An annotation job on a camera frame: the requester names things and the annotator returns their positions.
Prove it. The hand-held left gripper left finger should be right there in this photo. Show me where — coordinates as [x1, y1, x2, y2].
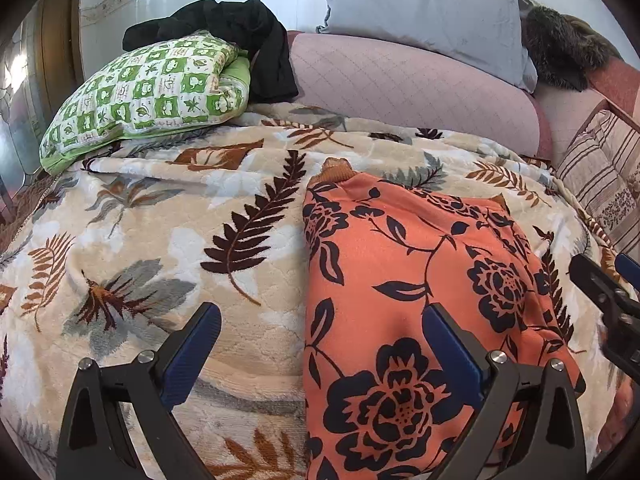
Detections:
[56, 302, 222, 480]

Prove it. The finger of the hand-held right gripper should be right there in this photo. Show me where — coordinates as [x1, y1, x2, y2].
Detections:
[569, 253, 633, 313]
[614, 252, 640, 288]

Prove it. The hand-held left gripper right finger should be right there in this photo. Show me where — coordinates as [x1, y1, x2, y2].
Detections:
[422, 302, 588, 480]

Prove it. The orange floral garment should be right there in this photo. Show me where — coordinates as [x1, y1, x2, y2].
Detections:
[301, 157, 587, 480]

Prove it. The person's right hand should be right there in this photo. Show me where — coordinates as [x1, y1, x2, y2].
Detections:
[597, 377, 638, 461]

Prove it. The brown striped cushion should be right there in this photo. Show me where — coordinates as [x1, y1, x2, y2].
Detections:
[554, 107, 640, 256]

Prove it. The beige leaf-print blanket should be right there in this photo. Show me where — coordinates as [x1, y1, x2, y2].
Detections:
[0, 102, 623, 480]

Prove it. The pink sofa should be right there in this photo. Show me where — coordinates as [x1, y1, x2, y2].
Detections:
[532, 57, 640, 167]

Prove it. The dark fur cushion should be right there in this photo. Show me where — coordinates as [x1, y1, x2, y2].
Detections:
[520, 6, 623, 92]

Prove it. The green checked pillow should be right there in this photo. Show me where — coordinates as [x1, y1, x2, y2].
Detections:
[39, 30, 251, 176]

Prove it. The pink quilted cushion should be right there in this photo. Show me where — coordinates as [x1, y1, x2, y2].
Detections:
[286, 31, 553, 166]

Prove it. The black garment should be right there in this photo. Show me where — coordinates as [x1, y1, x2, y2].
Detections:
[122, 0, 300, 103]

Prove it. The pale blue pillow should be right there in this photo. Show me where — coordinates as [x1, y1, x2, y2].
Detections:
[317, 0, 538, 93]

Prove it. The wooden door frame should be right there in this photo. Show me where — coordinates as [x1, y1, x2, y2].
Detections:
[39, 0, 83, 116]

